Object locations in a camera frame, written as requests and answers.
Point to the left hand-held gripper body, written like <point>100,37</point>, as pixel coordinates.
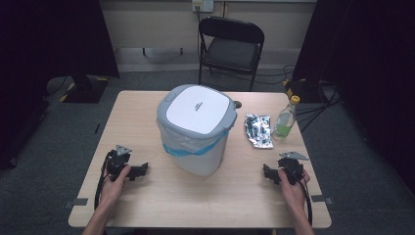
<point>116,161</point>

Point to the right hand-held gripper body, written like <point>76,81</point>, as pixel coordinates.
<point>292,168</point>

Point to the silver foil snack bag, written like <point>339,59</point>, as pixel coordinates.
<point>258,130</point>

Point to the translucent bin liner blue ties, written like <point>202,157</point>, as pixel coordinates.
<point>177,142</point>

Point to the white trash can grey lid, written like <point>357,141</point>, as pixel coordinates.
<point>195,111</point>

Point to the person's left hand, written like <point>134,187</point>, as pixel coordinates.
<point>112,191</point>

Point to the person's right hand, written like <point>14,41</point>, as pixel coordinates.
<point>295,194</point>

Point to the grey tape piece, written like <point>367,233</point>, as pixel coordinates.
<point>321,199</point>
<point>76,202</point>

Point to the clear plastic bottle yellow cap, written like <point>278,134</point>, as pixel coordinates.
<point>285,122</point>

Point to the dark round table grommet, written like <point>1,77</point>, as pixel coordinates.
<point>238,104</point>

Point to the black stand base yellow stripes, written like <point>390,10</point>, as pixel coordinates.
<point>303,89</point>
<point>84,91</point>

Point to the black folding chair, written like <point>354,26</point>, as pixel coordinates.
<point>230,49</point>

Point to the black curtain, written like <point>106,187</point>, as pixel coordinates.
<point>368,58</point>
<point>39,49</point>

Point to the white wall socket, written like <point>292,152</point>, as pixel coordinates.
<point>203,5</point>

